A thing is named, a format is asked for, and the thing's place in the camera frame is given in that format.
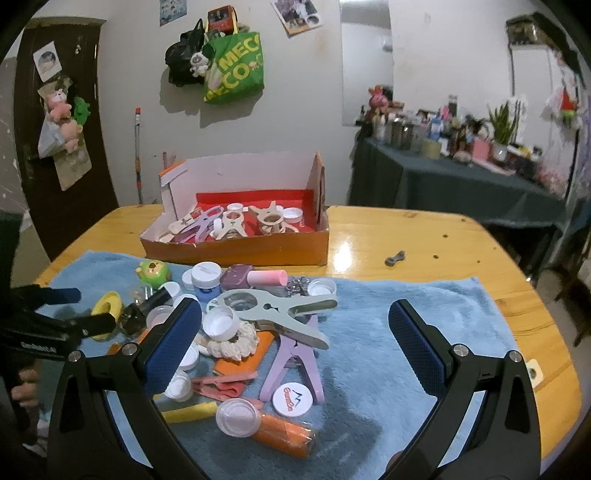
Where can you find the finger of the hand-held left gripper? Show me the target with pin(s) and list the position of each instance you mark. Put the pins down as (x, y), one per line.
(64, 295)
(99, 325)

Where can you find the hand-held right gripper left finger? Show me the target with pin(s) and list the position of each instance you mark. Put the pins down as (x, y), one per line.
(178, 341)

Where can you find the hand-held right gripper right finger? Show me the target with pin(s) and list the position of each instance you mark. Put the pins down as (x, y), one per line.
(413, 341)

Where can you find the orange piece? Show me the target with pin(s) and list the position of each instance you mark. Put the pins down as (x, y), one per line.
(114, 349)

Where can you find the black metal clip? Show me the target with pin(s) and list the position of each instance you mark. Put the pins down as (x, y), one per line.
(131, 323)

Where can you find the yellow foam stick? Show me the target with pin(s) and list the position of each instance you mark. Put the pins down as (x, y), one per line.
(189, 411)

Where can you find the clear plastic lid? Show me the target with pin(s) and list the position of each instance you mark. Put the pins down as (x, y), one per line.
(238, 417)

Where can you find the grey plastic clamp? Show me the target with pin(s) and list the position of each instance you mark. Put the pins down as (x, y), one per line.
(272, 307)

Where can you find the orange cardboard box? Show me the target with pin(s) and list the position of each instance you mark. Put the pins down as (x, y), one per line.
(240, 251)

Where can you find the orange tube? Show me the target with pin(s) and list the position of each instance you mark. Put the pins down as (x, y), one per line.
(281, 434)

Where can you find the person's left hand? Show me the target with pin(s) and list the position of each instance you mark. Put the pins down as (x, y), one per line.
(23, 390)

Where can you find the black tube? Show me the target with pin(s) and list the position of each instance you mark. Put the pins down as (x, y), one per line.
(154, 299)

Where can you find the blue towel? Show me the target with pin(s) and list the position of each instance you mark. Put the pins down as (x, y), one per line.
(369, 369)

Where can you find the green white bottle cap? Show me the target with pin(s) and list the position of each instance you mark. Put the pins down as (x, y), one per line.
(213, 302)

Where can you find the clear small pin box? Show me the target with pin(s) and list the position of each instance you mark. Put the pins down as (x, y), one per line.
(145, 293)

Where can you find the white crochet scrunchie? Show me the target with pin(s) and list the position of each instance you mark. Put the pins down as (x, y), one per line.
(235, 347)

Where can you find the orange card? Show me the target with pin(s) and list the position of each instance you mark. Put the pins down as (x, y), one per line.
(233, 367)

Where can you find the pink clothespin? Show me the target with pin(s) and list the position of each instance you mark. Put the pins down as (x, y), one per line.
(221, 390)

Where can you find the white lid blue jar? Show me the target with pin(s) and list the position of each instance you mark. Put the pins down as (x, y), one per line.
(206, 274)

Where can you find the green lion toy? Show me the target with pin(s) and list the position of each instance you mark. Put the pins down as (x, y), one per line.
(152, 273)

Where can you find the small metal bolt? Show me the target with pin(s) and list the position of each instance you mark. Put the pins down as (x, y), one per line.
(395, 258)

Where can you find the purple bottle pink cap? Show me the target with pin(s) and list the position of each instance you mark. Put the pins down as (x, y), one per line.
(258, 278)

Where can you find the purple plastic clamp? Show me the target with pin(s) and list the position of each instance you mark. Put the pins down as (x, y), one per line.
(295, 355)

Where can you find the purple plastic clip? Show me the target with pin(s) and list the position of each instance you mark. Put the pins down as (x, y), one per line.
(201, 225)

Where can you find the white round badge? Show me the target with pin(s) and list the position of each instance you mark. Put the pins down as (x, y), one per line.
(291, 399)

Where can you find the dark wooden door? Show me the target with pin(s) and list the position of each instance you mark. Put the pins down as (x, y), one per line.
(92, 152)

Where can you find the clear plastic bag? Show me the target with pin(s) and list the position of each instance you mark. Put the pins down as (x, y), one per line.
(51, 143)

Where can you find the pink plush toy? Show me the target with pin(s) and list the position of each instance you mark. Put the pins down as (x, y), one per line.
(59, 105)
(71, 134)

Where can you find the green plush toy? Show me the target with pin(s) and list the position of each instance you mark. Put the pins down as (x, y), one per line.
(82, 110)

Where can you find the pink box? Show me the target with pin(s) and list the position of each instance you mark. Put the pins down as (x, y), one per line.
(480, 151)

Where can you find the side table with clutter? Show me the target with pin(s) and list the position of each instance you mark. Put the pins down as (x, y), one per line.
(452, 129)

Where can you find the potted plant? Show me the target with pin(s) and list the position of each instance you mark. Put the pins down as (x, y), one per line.
(501, 127)

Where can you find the door sticker picture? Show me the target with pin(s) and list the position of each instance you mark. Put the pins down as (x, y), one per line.
(47, 61)

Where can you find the pink rabbit plush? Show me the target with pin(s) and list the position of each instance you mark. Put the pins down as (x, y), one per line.
(378, 99)

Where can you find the black bag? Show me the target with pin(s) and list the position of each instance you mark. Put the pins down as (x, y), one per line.
(182, 60)

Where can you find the red green hanging ornament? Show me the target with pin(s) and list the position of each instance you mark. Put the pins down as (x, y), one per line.
(565, 104)

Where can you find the green shopping bag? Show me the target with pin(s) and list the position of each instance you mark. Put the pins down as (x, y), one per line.
(235, 64)

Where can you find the red printed bag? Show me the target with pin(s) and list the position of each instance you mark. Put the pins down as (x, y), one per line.
(221, 19)

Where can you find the dark patterned cloth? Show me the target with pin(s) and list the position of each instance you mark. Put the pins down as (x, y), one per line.
(535, 30)

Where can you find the wall mirror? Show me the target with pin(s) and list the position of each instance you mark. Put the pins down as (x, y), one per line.
(367, 60)

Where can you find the small blue wall poster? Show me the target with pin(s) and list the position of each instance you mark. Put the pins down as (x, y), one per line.
(171, 11)

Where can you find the wall photo poster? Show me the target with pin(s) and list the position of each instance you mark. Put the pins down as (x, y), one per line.
(295, 14)

